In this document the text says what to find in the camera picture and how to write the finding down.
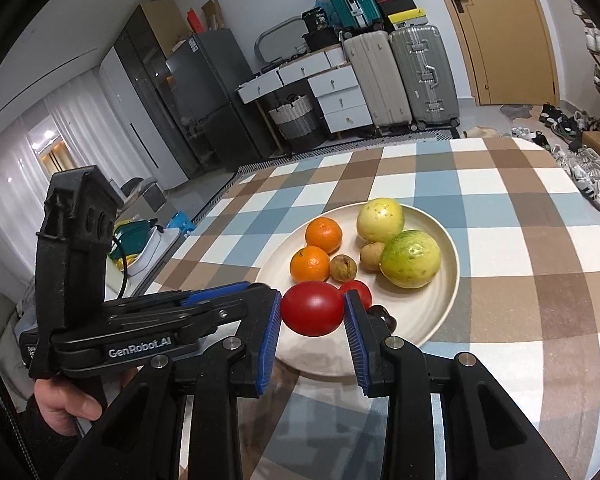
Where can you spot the cream round plate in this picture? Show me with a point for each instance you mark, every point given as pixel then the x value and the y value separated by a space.
pixel 420 310

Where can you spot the orange mandarin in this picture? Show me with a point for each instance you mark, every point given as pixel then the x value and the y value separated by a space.
pixel 323 235
pixel 310 264

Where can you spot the brown walnut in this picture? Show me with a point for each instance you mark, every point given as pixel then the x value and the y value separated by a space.
pixel 372 256
pixel 342 267

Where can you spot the black printed bag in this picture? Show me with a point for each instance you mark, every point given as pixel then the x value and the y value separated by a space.
pixel 320 25

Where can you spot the dark purple plum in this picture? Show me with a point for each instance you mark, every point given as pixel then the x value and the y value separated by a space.
pixel 386 319

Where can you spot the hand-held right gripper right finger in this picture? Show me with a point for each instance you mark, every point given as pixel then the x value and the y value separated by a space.
pixel 357 345

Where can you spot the large cardboard box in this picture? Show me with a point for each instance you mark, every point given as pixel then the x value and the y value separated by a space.
pixel 167 25

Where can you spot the grey oval frame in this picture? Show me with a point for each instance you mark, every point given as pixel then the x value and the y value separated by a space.
pixel 275 40

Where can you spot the person's left hand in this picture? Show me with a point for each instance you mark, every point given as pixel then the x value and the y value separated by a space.
pixel 65 400

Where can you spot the green yellow guava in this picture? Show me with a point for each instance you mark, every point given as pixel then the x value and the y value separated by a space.
pixel 411 259

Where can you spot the silver suitcase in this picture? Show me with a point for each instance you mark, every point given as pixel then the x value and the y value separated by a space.
pixel 425 75

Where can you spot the pale yellow guava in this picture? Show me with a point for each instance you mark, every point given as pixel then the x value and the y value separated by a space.
pixel 380 220

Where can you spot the white plastic tub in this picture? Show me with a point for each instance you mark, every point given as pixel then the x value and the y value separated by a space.
pixel 155 252

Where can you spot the white curtain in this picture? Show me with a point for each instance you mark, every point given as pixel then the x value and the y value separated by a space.
pixel 15 200

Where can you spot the wooden door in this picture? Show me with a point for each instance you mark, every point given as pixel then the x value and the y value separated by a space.
pixel 500 35

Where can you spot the beige suitcase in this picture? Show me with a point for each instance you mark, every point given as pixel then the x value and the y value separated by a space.
pixel 377 80

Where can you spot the dark glass cabinet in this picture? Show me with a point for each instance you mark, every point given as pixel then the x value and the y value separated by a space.
pixel 147 75

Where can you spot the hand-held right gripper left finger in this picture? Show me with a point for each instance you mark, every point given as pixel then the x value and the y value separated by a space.
pixel 270 350

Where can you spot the teal bag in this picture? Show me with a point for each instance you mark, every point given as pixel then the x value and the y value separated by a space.
pixel 137 237

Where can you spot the woven laundry basket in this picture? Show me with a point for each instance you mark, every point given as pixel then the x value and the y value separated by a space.
pixel 297 120

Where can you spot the person's left forearm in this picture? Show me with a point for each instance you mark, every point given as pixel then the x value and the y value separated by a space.
pixel 10 445

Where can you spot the white drawer unit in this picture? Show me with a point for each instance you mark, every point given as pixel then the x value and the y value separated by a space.
pixel 342 100

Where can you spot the stack of shoe boxes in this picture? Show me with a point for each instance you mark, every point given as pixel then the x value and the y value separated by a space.
pixel 395 2

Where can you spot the checked tablecloth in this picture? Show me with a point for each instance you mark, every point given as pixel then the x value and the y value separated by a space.
pixel 520 285

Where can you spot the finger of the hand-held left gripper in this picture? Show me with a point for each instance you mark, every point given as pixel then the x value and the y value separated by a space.
pixel 205 317
pixel 215 292

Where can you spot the grey refrigerator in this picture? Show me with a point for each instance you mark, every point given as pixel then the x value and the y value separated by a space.
pixel 210 90

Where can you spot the beige sofa cushion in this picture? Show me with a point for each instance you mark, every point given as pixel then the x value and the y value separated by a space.
pixel 2 340

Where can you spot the white desk with drawers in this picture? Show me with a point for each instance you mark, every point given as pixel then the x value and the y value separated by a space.
pixel 295 72

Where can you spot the pile of shoes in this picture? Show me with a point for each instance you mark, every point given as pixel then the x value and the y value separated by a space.
pixel 580 170

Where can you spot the narrow cardboard box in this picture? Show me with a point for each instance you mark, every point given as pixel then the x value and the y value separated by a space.
pixel 212 15

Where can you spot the white tall cabinet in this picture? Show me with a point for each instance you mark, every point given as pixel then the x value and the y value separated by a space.
pixel 130 125

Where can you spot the red tomato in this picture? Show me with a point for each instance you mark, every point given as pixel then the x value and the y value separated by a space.
pixel 312 308
pixel 360 290

